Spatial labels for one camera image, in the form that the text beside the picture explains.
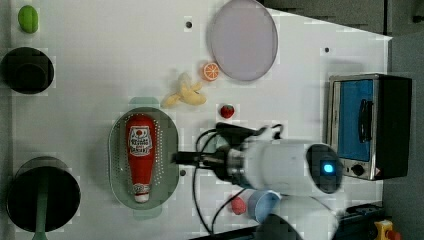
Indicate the orange slice toy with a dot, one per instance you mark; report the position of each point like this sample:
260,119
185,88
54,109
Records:
210,71

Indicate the green lime toy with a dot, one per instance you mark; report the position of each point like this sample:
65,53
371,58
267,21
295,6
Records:
28,19

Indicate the black round pan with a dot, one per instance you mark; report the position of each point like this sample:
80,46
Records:
64,194

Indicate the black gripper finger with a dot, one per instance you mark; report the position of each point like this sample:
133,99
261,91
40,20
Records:
185,158

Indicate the red plush ketchup bottle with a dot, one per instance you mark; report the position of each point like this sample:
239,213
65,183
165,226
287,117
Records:
140,133

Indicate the green oval strainer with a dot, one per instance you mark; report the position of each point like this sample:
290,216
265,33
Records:
165,173

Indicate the lilac round plate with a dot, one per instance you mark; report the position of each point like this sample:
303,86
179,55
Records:
243,39

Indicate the small black round bowl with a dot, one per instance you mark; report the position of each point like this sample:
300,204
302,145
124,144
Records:
27,70

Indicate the red strawberry toy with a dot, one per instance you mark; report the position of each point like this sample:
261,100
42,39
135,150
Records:
227,111

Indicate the green spatula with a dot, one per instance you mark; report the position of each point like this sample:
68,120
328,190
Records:
42,201

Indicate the pink plush strawberry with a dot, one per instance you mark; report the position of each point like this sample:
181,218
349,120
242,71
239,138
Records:
238,206

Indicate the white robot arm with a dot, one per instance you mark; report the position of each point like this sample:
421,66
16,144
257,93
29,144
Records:
306,176

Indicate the yellow plush banana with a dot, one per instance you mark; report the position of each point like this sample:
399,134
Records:
188,93

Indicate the silver toaster oven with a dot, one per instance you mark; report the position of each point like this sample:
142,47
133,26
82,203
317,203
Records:
369,123

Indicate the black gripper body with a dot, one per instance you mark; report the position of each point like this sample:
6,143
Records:
218,162

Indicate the yellow red toy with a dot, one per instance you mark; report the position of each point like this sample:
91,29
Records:
385,231

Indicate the dark blue crate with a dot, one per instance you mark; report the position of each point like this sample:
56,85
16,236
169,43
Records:
358,223

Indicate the blue cup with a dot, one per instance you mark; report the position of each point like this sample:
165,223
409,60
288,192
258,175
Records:
260,204

